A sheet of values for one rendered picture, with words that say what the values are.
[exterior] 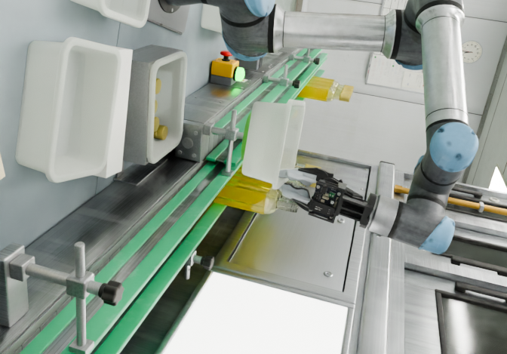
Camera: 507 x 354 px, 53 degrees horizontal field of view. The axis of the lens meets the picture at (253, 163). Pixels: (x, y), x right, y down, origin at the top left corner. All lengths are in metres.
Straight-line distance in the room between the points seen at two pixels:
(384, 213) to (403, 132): 6.43
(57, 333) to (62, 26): 0.48
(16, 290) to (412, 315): 0.86
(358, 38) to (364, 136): 6.23
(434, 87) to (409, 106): 6.30
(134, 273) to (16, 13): 0.44
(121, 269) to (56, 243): 0.12
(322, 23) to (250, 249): 0.57
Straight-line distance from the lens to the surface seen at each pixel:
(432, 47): 1.08
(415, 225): 1.01
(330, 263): 1.30
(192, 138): 1.26
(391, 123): 7.38
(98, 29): 1.02
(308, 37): 1.25
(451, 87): 1.02
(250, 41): 1.25
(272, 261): 1.26
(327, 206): 0.99
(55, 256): 0.92
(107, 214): 1.03
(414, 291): 1.36
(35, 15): 0.87
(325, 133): 7.50
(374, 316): 1.17
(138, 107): 1.07
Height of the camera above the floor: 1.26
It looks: 12 degrees down
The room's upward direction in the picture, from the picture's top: 102 degrees clockwise
